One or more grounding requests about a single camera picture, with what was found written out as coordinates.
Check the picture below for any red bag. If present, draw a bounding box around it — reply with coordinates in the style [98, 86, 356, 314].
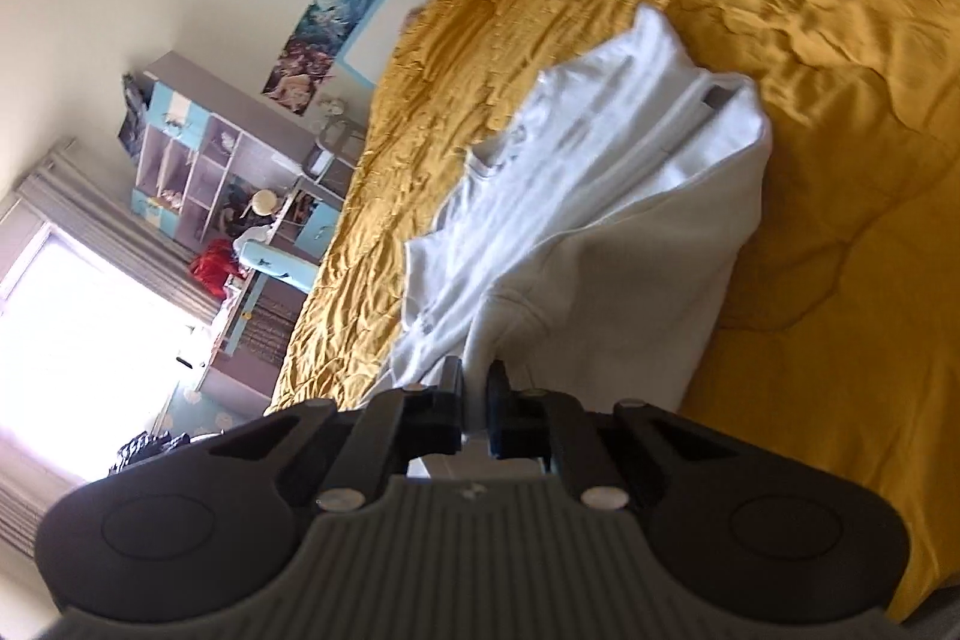
[187, 238, 245, 298]

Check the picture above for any grey folding chair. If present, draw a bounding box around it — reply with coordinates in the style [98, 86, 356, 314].
[304, 111, 369, 185]

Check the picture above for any black object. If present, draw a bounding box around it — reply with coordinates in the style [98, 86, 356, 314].
[107, 430, 193, 474]

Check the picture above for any grey and blue shelf unit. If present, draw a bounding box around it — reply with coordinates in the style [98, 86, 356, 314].
[118, 50, 320, 245]

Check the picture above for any white printed sweatshirt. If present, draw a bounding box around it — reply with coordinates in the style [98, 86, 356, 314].
[388, 2, 775, 480]

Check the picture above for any pale figure wall poster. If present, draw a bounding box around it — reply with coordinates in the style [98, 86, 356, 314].
[261, 46, 335, 117]

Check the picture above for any grey curtain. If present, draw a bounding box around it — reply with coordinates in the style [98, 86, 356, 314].
[0, 415, 115, 567]
[0, 137, 235, 327]

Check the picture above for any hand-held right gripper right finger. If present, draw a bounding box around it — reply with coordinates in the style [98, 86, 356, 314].
[486, 361, 740, 509]

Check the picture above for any blue wall poster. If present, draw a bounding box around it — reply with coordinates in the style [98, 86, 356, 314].
[283, 0, 377, 58]

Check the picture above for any light blue drawer unit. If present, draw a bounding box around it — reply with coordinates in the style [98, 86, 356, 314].
[292, 201, 347, 256]

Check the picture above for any window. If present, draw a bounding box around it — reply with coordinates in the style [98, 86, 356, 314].
[0, 220, 220, 485]

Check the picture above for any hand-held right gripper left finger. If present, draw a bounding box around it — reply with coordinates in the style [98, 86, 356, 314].
[210, 356, 464, 512]

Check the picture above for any mustard yellow quilt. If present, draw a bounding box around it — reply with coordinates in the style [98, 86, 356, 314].
[268, 0, 960, 627]

